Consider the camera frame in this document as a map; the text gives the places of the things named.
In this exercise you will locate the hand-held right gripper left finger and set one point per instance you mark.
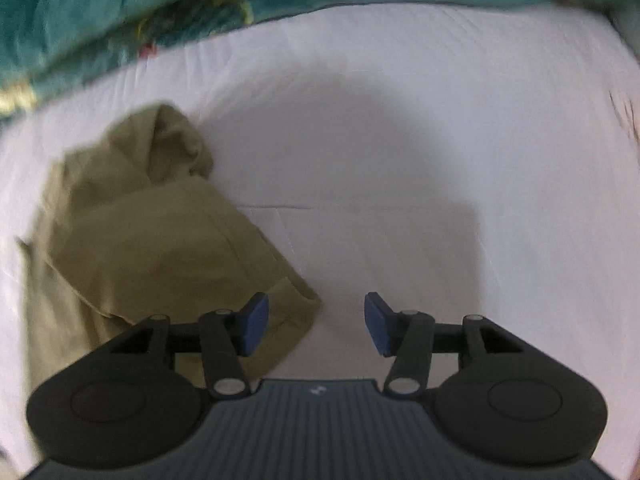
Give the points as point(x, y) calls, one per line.
point(254, 322)

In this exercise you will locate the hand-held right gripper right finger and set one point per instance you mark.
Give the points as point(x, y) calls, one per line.
point(379, 322)

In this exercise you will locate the khaki garment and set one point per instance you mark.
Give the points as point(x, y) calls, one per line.
point(150, 240)

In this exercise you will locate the green printed plush blanket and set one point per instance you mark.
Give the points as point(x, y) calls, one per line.
point(100, 15)

